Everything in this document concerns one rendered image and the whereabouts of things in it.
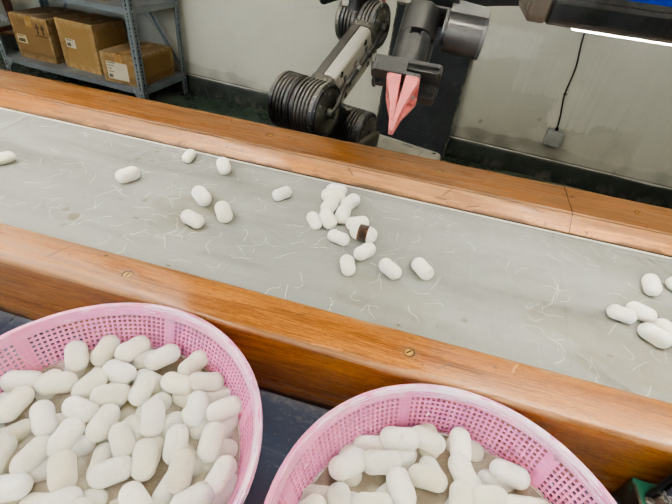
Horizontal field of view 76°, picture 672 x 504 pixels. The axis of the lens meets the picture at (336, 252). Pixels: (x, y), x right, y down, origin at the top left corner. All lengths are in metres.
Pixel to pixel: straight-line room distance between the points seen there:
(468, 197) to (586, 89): 1.97
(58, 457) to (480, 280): 0.47
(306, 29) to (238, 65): 0.54
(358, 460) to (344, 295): 0.19
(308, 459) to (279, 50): 2.68
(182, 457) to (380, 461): 0.16
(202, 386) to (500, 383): 0.27
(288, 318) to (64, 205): 0.38
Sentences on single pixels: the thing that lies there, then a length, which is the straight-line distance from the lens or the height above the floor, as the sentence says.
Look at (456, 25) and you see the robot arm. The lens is 0.73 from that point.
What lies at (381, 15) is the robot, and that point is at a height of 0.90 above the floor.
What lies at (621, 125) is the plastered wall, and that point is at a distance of 2.72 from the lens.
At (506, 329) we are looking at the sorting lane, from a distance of 0.53.
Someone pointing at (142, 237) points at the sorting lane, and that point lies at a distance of 0.60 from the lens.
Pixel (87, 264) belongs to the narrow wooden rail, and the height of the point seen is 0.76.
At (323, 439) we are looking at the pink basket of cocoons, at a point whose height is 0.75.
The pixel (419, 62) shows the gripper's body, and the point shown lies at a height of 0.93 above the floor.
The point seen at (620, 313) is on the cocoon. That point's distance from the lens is 0.61.
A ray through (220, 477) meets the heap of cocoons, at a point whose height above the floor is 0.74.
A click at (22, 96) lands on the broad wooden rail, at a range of 1.02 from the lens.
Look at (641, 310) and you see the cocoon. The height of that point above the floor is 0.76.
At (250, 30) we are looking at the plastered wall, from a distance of 2.98.
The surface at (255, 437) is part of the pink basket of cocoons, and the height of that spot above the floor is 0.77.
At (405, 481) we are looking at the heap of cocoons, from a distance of 0.39.
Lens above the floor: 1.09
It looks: 38 degrees down
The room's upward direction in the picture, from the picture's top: 7 degrees clockwise
